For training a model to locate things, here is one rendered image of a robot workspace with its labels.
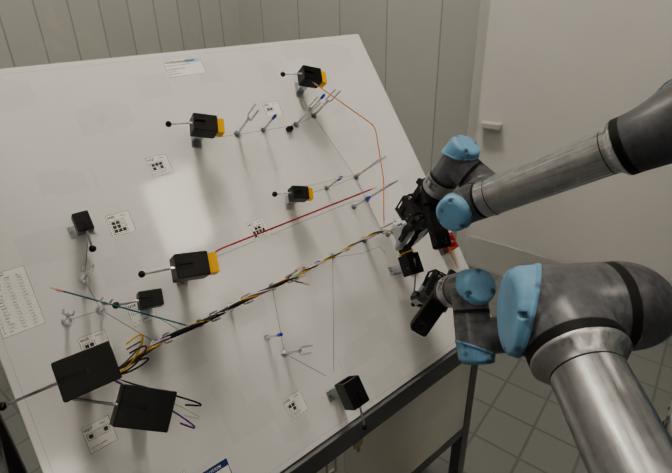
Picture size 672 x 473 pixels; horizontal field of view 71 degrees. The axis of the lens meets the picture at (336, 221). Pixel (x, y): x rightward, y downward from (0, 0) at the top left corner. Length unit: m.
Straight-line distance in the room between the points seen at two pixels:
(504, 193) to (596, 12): 2.08
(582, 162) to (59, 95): 1.05
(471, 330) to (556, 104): 2.15
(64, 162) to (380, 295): 0.82
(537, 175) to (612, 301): 0.32
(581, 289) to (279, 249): 0.76
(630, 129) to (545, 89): 2.19
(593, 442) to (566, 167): 0.46
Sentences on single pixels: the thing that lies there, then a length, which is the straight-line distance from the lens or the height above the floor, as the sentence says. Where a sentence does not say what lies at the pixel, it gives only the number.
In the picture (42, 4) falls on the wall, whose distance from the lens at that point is 3.62.
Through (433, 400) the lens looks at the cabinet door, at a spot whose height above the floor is 0.66.
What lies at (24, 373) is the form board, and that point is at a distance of 1.06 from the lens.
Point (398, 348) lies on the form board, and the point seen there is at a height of 0.94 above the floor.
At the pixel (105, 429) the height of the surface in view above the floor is 1.07.
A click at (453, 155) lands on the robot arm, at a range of 1.10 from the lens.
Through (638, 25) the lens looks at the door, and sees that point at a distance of 2.90.
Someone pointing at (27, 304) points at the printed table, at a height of 1.29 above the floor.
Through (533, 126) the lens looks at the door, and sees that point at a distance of 3.08.
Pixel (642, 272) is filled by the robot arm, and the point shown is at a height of 1.49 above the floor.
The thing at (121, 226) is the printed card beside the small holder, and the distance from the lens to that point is 1.12.
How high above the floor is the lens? 1.81
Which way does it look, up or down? 26 degrees down
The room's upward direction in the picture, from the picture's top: 1 degrees counter-clockwise
